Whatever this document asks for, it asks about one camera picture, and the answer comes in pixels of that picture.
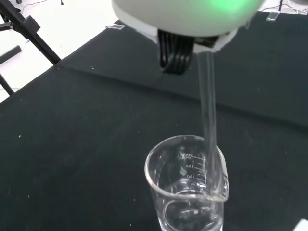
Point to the black floor bar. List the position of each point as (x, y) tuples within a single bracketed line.
[(12, 54)]

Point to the white test tube rack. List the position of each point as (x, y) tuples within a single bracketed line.
[(303, 227)]

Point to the black bench cloth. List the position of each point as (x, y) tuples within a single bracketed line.
[(84, 132)]

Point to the clear plastic cloth clip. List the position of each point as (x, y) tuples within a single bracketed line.
[(273, 16), (115, 27)]

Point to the thin dark tripod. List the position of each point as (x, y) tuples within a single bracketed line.
[(280, 4)]

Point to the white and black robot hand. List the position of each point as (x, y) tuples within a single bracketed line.
[(187, 16)]

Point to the clear glass beaker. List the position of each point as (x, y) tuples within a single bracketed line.
[(187, 192)]

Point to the large black tripod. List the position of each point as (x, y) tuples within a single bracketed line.
[(36, 36)]

